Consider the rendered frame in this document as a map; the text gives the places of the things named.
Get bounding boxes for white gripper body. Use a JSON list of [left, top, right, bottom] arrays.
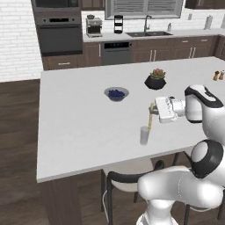
[[154, 96, 178, 124]]

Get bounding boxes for clear glass cup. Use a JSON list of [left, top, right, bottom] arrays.
[[139, 126, 151, 146]]

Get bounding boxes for succulent in black pot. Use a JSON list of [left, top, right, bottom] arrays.
[[143, 68, 168, 91]]

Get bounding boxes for grey bowl of blueberries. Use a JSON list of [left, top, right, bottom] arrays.
[[103, 86, 130, 103]]

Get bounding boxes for brown cupboard run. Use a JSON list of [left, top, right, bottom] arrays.
[[41, 34, 225, 71]]

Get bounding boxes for black dishwasher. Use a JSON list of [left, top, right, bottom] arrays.
[[100, 40, 134, 66]]

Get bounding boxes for sink with tap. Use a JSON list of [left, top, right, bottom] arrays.
[[126, 14, 174, 38]]

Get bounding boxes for black and white jar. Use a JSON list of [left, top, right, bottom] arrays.
[[113, 14, 124, 34]]

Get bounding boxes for window with blinds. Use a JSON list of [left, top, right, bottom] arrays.
[[104, 0, 185, 20]]

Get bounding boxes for silver coffee machine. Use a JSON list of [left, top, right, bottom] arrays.
[[85, 14, 104, 39]]

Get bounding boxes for brown upper cupboards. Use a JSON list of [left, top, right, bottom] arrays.
[[81, 0, 106, 11]]

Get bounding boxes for dark microwave oven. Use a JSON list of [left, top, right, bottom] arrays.
[[30, 0, 83, 13]]

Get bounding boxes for dark wall oven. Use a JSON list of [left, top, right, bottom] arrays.
[[33, 11, 84, 57]]

